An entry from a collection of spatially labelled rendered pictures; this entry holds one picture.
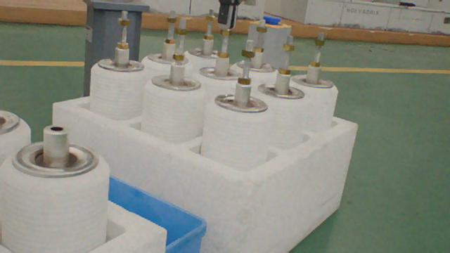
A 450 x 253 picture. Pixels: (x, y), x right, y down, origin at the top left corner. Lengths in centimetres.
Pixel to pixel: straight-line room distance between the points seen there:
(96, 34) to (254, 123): 72
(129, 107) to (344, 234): 44
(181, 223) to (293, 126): 23
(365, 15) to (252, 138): 312
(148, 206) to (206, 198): 9
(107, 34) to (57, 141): 85
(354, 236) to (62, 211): 61
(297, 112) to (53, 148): 42
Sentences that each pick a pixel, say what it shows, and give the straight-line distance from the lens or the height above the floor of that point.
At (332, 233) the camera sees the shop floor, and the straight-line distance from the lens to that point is 93.
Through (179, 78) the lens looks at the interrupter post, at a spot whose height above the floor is 26.
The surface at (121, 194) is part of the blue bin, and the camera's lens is 73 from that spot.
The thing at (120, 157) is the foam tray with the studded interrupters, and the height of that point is 14.
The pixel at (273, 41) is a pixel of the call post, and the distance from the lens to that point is 108.
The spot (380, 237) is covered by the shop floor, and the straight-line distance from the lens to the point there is 96.
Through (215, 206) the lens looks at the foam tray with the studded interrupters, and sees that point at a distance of 66.
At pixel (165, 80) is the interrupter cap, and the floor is 25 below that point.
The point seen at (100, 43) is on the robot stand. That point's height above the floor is 20.
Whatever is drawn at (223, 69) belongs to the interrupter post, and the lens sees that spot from 83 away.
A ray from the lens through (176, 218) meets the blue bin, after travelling 67.
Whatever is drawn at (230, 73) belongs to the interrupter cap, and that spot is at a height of 25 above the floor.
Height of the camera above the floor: 44
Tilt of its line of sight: 19 degrees down
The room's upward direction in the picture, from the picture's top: 8 degrees clockwise
